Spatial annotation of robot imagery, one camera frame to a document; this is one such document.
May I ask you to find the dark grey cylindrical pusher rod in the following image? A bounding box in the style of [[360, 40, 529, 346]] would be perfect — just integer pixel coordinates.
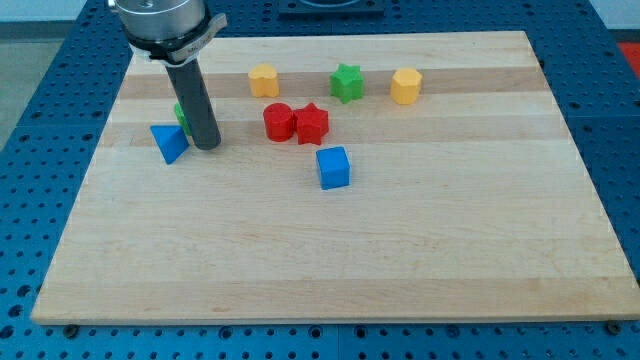
[[166, 59, 221, 150]]

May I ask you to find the blue cube block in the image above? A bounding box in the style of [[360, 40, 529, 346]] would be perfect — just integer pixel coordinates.
[[316, 146, 351, 190]]

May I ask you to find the yellow heart block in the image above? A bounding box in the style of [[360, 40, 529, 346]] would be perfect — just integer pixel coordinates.
[[248, 63, 280, 98]]

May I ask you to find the blue triangle block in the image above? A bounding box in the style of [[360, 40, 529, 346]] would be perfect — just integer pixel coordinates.
[[150, 125, 190, 165]]

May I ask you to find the green circle block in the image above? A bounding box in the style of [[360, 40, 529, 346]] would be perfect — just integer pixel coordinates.
[[174, 102, 191, 137]]

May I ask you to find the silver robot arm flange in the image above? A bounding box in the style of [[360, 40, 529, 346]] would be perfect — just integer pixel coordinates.
[[107, 0, 227, 67]]

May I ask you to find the light wooden board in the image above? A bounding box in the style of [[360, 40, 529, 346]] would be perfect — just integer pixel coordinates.
[[31, 31, 639, 326]]

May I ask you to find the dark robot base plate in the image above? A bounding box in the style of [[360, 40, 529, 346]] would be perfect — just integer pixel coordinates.
[[276, 0, 385, 16]]

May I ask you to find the red circle block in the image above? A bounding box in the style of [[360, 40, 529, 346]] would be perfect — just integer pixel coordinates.
[[263, 103, 294, 142]]

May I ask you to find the green star block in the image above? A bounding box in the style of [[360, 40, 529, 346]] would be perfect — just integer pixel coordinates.
[[330, 64, 364, 104]]

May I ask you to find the yellow hexagon block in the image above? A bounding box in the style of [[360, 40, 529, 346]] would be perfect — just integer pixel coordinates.
[[390, 68, 423, 105]]

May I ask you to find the red star block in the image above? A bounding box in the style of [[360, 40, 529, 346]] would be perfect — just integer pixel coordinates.
[[293, 103, 329, 145]]

